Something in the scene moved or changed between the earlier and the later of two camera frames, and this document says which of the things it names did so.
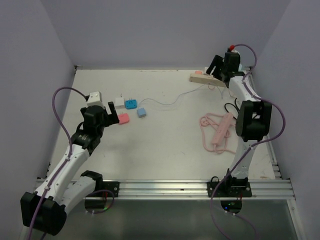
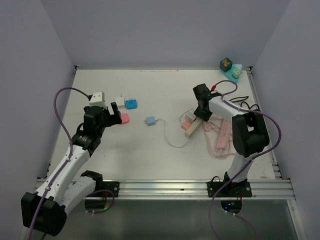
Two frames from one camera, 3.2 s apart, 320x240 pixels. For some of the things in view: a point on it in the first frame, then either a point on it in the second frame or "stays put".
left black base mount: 113,186 stays put
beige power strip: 206,79 to 194,127
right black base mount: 229,189 stays put
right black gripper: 216,61 to 204,117
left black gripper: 112,118 stays put
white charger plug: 119,102 stays put
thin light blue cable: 182,95 to 166,136
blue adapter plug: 131,104 stays put
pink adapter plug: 123,118 stays put
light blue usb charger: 141,112 to 151,120
